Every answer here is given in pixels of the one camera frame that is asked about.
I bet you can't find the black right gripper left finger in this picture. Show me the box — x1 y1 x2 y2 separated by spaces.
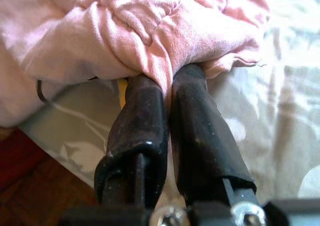
94 74 169 208

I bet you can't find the bed with beige floral sheet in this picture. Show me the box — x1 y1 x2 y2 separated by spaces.
16 0 320 204

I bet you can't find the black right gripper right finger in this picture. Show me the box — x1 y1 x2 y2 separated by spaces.
169 64 257 207

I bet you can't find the pink cartoon print blanket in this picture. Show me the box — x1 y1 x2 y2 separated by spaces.
0 0 271 129

